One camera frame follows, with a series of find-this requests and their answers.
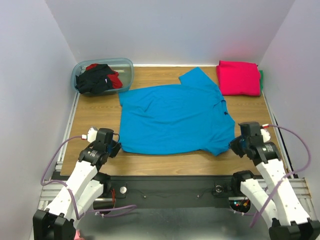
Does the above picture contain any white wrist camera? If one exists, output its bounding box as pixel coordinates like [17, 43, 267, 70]
[81, 127, 98, 143]
[260, 124, 271, 143]

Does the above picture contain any folded green t shirt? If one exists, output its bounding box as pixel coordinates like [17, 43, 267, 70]
[259, 70, 264, 92]

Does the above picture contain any blue t shirt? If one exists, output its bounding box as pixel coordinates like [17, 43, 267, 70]
[119, 67, 235, 156]

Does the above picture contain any red t shirt in bin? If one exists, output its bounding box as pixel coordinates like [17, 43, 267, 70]
[85, 63, 123, 89]

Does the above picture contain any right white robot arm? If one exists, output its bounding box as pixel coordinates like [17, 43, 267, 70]
[229, 121, 320, 240]

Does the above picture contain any aluminium frame rail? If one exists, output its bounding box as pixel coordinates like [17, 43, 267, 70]
[40, 93, 80, 201]

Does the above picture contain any folded pink t shirt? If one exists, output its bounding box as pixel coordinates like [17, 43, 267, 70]
[216, 60, 261, 97]

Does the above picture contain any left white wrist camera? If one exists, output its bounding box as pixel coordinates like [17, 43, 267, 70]
[81, 127, 98, 143]

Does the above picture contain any clear blue plastic bin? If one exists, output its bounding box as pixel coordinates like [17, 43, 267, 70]
[71, 58, 134, 96]

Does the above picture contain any pink cloth at bottom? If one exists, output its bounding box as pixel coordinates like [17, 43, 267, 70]
[74, 230, 81, 240]

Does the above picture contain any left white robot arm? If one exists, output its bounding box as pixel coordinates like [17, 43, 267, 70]
[32, 127, 121, 240]

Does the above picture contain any black t shirt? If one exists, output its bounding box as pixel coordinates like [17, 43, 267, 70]
[75, 70, 113, 95]

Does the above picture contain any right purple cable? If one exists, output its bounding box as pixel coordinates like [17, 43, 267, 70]
[249, 124, 312, 228]

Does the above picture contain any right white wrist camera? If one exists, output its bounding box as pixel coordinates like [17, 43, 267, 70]
[260, 124, 271, 143]

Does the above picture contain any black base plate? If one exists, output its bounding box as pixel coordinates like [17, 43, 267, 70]
[82, 175, 244, 209]

